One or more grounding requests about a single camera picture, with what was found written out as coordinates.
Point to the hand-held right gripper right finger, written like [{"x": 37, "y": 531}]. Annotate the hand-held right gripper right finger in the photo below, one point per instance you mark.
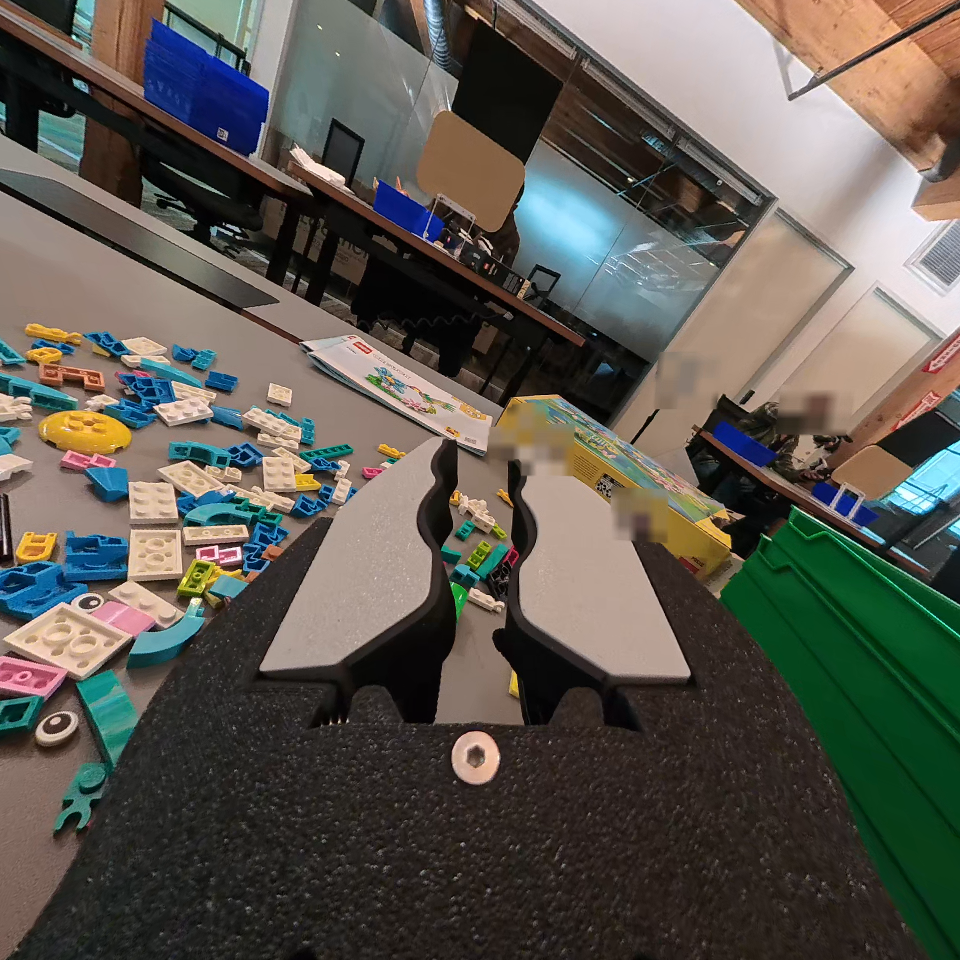
[{"x": 592, "y": 592}]

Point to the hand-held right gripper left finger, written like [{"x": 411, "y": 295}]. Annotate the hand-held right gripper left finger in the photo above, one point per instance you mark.
[{"x": 360, "y": 577}]

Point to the yellow lego set box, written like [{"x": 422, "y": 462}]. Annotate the yellow lego set box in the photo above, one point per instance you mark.
[{"x": 697, "y": 538}]

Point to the pile of mixed lego bricks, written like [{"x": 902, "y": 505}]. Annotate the pile of mixed lego bricks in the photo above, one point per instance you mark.
[{"x": 154, "y": 502}]

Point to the yellow round lego dish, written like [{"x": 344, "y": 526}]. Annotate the yellow round lego dish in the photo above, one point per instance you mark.
[{"x": 85, "y": 431}]

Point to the closed instruction booklet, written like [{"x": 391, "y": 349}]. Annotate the closed instruction booklet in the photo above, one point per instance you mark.
[{"x": 405, "y": 390}]

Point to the blue plastic bin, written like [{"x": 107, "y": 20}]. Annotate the blue plastic bin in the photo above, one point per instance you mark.
[
  {"x": 844, "y": 504},
  {"x": 401, "y": 210},
  {"x": 742, "y": 442}
]

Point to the long wooden desk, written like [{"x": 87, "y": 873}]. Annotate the long wooden desk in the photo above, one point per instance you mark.
[
  {"x": 112, "y": 81},
  {"x": 787, "y": 489},
  {"x": 555, "y": 328}
]

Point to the stacked green plastic bins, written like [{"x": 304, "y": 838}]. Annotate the stacked green plastic bins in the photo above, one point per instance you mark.
[{"x": 862, "y": 675}]

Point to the black electronic device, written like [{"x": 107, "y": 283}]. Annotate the black electronic device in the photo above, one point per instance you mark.
[{"x": 487, "y": 266}]

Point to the wooden pillar with red signs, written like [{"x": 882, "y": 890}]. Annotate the wooden pillar with red signs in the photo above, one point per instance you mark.
[{"x": 922, "y": 382}]

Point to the black office chair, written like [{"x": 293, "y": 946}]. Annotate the black office chair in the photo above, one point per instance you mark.
[{"x": 202, "y": 199}]

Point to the white paper stack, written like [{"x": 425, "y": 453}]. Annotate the white paper stack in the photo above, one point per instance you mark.
[{"x": 315, "y": 166}]

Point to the black framed monitor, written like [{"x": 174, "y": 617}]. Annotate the black framed monitor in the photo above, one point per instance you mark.
[{"x": 343, "y": 150}]

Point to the white air vent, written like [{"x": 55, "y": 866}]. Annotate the white air vent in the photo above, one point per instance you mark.
[{"x": 937, "y": 259}]

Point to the stack of blue bins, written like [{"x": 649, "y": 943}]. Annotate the stack of blue bins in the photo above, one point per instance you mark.
[{"x": 202, "y": 90}]

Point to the black hanging panel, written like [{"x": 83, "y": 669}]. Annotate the black hanging panel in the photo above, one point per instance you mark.
[{"x": 510, "y": 82}]

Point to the small black frame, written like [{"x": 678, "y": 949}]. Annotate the small black frame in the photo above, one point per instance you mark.
[{"x": 527, "y": 283}]

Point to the metal duct pipe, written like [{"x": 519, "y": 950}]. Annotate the metal duct pipe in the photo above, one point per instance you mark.
[{"x": 442, "y": 16}]

